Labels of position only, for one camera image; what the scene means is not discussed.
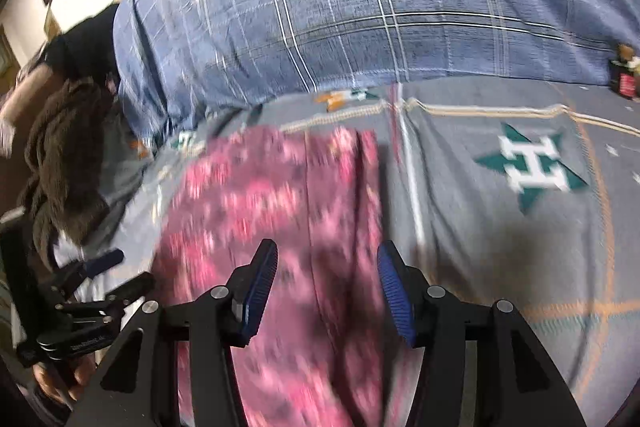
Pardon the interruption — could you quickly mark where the pink floral garment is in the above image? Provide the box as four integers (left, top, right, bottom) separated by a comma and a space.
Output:
152, 127, 412, 426

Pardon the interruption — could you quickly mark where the person's left hand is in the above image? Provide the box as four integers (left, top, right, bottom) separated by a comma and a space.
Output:
32, 355, 96, 405

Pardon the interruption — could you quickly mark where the dark brown fuzzy garment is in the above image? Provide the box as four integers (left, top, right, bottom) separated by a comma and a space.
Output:
18, 79, 114, 271

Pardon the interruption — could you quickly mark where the grey bed sheet with emblem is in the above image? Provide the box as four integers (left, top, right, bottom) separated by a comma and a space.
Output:
54, 77, 639, 426

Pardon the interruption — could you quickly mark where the dark bottle red label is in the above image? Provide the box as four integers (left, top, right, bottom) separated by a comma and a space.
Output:
608, 43, 640, 100

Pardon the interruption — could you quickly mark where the blue plaid quilt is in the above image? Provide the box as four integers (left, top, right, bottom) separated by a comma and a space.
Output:
113, 0, 639, 146

